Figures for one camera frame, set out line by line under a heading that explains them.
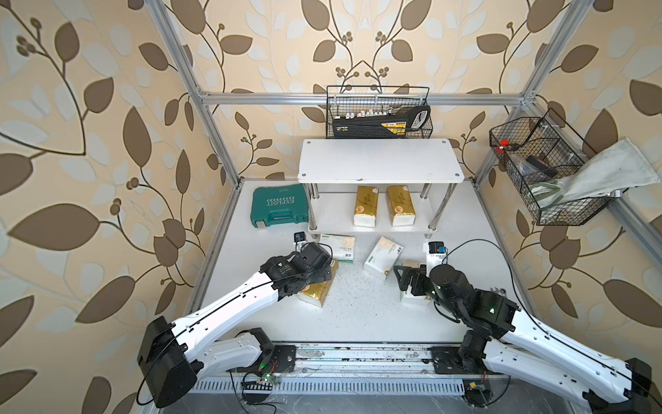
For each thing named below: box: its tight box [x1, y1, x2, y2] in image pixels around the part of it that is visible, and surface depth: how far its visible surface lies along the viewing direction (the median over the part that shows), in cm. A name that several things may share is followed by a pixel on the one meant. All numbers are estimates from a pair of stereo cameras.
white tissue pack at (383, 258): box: [363, 236, 404, 281], surface depth 93 cm
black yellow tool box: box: [332, 105, 431, 139], surface depth 84 cm
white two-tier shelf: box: [297, 138, 465, 239], surface depth 87 cm
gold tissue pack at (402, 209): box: [386, 184, 417, 227], surface depth 98 cm
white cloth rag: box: [529, 137, 661, 209], surface depth 62 cm
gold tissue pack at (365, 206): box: [353, 185, 380, 228], surface depth 98 cm
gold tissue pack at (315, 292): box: [297, 259, 339, 308], surface depth 82 cm
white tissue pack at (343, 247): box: [318, 233, 356, 264], surface depth 96 cm
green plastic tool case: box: [249, 183, 309, 228], surface depth 107 cm
